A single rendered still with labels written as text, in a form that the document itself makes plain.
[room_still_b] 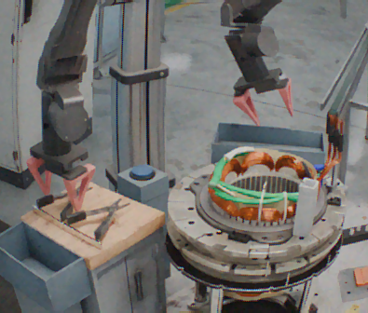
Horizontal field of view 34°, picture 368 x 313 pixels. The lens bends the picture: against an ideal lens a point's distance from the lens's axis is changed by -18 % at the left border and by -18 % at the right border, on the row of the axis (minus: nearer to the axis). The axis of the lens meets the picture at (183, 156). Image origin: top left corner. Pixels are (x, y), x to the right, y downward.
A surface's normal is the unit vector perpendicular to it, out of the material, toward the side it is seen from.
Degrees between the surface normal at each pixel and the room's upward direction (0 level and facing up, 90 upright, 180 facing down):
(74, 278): 90
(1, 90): 90
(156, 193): 90
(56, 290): 90
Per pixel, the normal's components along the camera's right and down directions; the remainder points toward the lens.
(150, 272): 0.81, 0.26
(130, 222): 0.00, -0.90
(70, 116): 0.47, 0.39
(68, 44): 0.38, 0.76
